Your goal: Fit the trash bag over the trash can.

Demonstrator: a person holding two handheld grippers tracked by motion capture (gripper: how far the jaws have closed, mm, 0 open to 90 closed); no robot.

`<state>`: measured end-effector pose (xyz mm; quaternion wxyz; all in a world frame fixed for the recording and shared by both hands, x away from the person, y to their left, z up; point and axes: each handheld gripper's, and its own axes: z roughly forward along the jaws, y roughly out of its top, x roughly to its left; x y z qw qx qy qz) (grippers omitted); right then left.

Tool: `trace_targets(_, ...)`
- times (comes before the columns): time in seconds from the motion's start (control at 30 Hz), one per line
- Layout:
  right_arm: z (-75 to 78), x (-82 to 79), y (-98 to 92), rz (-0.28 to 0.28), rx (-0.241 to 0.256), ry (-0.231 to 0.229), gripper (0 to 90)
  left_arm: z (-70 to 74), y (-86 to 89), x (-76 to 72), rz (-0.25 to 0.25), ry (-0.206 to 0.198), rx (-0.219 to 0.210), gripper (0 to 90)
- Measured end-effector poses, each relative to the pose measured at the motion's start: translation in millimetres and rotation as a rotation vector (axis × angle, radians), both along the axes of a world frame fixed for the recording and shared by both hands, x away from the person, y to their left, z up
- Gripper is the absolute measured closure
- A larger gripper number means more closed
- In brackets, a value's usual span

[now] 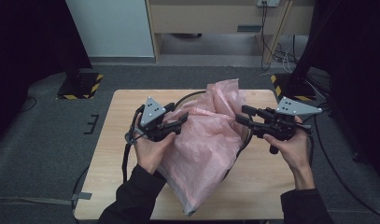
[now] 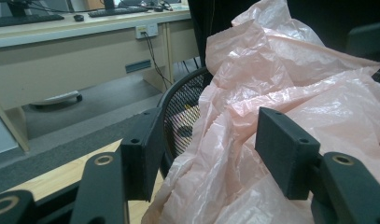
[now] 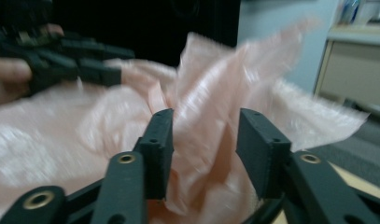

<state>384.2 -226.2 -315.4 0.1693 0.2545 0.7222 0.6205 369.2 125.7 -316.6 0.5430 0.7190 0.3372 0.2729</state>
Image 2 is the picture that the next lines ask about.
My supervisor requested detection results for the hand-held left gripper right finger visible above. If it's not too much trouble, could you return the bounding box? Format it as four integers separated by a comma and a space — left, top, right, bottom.
254, 106, 322, 201

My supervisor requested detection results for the beige wooden desk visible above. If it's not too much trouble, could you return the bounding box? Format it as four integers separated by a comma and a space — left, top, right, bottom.
0, 4, 202, 154

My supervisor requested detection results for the grey power socket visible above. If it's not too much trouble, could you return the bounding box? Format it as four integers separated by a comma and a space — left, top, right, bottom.
134, 22, 160, 40

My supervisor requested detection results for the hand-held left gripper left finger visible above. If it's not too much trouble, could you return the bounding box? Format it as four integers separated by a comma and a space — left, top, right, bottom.
120, 106, 165, 203

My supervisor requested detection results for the black keyboard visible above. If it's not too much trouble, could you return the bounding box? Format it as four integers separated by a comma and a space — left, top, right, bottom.
87, 6, 150, 19
0, 13, 66, 29

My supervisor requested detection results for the grey rectangular desk plate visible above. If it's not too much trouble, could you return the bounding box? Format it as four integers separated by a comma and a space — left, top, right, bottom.
124, 59, 152, 75

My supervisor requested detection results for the pink plastic garbage bag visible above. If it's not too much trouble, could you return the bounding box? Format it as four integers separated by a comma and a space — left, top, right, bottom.
140, 0, 380, 224

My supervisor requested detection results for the black socket cable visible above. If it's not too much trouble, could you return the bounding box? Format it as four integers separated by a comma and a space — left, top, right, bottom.
142, 31, 174, 88

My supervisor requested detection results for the office chair base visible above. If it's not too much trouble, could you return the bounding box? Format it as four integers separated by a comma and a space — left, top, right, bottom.
31, 90, 84, 109

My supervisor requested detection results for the black mesh trash bin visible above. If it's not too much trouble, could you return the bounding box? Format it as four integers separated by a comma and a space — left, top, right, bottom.
157, 65, 214, 180

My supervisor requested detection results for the white partition panel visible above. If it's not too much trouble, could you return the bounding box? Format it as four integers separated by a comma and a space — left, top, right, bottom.
0, 105, 21, 157

